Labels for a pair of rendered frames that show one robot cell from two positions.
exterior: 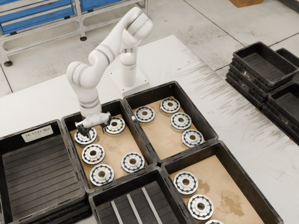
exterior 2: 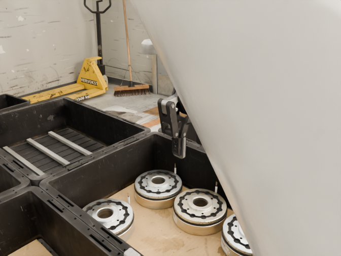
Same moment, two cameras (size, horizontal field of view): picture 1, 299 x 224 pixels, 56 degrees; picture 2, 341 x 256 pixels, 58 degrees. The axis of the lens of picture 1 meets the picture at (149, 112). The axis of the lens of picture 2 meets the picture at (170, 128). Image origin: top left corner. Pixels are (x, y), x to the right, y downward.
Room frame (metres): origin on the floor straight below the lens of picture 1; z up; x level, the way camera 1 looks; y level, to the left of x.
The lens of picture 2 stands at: (1.05, 0.01, 1.23)
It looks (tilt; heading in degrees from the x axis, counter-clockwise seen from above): 24 degrees down; 159
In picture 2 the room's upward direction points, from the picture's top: straight up
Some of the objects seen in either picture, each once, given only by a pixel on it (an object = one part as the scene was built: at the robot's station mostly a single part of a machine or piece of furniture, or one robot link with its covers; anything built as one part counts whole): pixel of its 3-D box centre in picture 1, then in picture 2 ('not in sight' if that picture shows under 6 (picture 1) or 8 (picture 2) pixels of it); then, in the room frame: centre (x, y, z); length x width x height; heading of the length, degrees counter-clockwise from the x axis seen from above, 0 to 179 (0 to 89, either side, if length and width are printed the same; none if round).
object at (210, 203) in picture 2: (93, 153); (200, 202); (0.63, 0.24, 0.86); 0.05 x 0.05 x 0.01
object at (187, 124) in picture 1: (180, 120); not in sight; (0.83, -0.15, 0.86); 0.10 x 0.10 x 0.01
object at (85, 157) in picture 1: (93, 154); (200, 204); (0.63, 0.24, 0.86); 0.10 x 0.10 x 0.01
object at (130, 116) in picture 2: not in sight; (115, 117); (-0.26, 0.25, 0.71); 0.22 x 0.19 x 0.01; 34
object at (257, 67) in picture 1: (256, 82); not in sight; (1.63, -0.84, 0.37); 0.40 x 0.30 x 0.45; 34
